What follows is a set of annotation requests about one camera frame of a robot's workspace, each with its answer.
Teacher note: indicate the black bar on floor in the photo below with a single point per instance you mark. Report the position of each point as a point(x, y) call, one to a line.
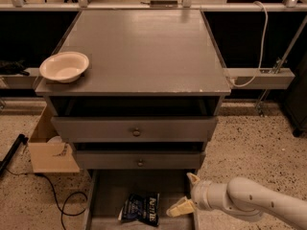
point(20, 140)

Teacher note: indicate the bottom grey drawer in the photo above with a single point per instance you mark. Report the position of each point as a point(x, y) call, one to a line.
point(109, 190)

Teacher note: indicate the cardboard box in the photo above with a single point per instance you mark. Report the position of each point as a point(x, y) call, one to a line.
point(49, 154)

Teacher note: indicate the middle grey drawer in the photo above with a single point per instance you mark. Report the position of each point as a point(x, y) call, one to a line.
point(144, 155)

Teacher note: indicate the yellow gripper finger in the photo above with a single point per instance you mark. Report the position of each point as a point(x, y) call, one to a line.
point(194, 179)
point(184, 206)

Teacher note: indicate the grey drawer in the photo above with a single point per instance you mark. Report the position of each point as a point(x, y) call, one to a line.
point(109, 190)
point(86, 130)
point(144, 155)

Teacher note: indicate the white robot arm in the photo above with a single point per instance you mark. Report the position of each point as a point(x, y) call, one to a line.
point(241, 198)

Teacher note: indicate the grey drawer cabinet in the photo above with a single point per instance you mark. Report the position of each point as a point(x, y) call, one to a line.
point(142, 63)

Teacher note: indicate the top grey drawer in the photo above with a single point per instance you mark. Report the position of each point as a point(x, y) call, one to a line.
point(86, 130)

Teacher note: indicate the white bowl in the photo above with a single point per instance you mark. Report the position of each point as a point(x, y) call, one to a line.
point(64, 67)

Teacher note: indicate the blue chip bag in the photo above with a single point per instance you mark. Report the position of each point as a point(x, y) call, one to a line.
point(141, 208)

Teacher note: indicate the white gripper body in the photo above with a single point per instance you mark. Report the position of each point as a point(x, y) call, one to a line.
point(199, 194)

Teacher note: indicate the black cloth on rail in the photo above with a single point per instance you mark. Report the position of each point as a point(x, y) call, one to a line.
point(13, 68)

